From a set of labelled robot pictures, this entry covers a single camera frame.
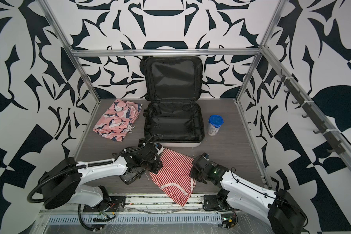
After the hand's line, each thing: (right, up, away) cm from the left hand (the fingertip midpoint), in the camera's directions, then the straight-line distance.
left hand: (164, 164), depth 83 cm
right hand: (+14, -5, 0) cm, 15 cm away
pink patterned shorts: (-35, +22, +20) cm, 46 cm away
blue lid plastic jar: (+31, +23, +11) cm, 40 cm away
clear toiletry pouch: (-16, -5, -3) cm, 17 cm away
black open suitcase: (+5, +27, +23) cm, 36 cm away
